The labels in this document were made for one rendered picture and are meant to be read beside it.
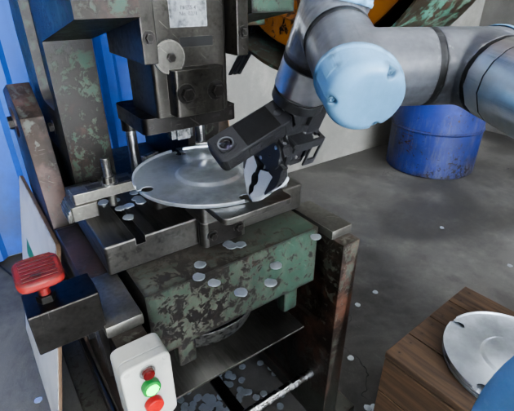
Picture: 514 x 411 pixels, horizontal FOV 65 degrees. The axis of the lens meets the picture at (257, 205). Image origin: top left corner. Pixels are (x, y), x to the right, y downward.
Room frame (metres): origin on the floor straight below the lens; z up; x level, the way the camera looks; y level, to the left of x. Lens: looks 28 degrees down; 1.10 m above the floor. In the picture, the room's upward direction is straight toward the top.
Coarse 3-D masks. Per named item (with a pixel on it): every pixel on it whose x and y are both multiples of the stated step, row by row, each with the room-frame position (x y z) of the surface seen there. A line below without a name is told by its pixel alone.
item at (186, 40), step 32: (160, 0) 0.72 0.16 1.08; (192, 0) 0.76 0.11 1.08; (160, 32) 0.72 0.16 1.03; (192, 32) 0.75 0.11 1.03; (224, 32) 0.80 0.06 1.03; (128, 64) 0.81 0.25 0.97; (160, 64) 0.70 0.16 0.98; (192, 64) 0.75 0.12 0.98; (224, 64) 0.79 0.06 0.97; (160, 96) 0.71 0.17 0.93; (192, 96) 0.70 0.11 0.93; (224, 96) 0.79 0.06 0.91
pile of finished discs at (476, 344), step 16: (464, 320) 0.74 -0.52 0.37; (480, 320) 0.74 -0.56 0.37; (496, 320) 0.74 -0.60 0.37; (512, 320) 0.74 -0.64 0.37; (448, 336) 0.69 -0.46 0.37; (464, 336) 0.69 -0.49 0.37; (480, 336) 0.69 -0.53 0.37; (496, 336) 0.69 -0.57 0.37; (512, 336) 0.69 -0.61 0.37; (448, 352) 0.64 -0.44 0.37; (464, 352) 0.64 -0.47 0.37; (480, 352) 0.64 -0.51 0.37; (496, 352) 0.64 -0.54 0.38; (512, 352) 0.64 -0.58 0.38; (464, 368) 0.60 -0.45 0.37; (480, 368) 0.60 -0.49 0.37; (496, 368) 0.59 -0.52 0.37; (464, 384) 0.57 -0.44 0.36; (480, 384) 0.56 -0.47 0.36
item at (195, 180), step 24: (144, 168) 0.74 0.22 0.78; (168, 168) 0.74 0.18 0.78; (192, 168) 0.72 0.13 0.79; (216, 168) 0.72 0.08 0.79; (240, 168) 0.73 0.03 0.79; (144, 192) 0.63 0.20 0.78; (168, 192) 0.63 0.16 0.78; (192, 192) 0.63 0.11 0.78; (216, 192) 0.63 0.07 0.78; (240, 192) 0.63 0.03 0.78
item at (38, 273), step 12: (48, 252) 0.48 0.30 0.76; (24, 264) 0.45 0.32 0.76; (36, 264) 0.45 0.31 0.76; (48, 264) 0.45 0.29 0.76; (60, 264) 0.45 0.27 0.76; (12, 276) 0.43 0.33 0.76; (24, 276) 0.42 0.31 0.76; (36, 276) 0.42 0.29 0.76; (48, 276) 0.42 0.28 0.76; (60, 276) 0.43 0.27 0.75; (24, 288) 0.40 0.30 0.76; (36, 288) 0.41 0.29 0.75; (48, 288) 0.44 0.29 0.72
